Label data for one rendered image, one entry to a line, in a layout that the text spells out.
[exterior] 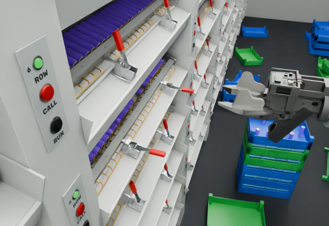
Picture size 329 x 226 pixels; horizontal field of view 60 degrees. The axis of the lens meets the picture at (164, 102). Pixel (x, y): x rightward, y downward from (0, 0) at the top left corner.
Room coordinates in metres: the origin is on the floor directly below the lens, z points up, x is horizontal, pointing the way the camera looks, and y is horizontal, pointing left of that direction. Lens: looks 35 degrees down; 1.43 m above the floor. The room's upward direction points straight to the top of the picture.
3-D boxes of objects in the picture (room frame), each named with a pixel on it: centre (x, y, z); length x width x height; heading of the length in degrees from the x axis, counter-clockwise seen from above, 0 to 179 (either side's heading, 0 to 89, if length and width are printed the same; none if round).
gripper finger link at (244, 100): (0.48, -0.16, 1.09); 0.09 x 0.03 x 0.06; 87
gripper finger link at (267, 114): (0.48, -0.21, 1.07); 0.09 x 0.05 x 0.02; 87
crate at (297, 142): (1.16, -0.60, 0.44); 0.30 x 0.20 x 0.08; 79
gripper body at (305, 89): (0.49, -0.27, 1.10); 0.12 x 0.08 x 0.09; 72
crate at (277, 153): (1.16, -0.60, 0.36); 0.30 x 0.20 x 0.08; 79
